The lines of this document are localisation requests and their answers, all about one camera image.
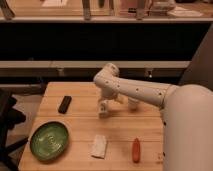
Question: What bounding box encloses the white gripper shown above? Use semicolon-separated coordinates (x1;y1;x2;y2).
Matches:
98;88;123;111

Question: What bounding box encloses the white bottle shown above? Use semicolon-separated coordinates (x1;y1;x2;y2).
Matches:
98;100;109;118

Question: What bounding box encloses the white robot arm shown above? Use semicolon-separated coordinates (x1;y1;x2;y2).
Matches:
93;63;213;171

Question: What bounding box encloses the white paper cup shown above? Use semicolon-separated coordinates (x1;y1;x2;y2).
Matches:
128;97;139;110

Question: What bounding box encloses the black rectangular block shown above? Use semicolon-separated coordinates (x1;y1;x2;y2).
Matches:
58;96;72;114

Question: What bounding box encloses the orange carrot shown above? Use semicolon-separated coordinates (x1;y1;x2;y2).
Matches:
132;138;140;163

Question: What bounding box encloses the green round bowl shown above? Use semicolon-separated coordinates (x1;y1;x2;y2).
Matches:
30;121;69;162

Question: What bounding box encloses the black office chair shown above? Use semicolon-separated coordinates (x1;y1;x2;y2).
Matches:
0;89;28;171

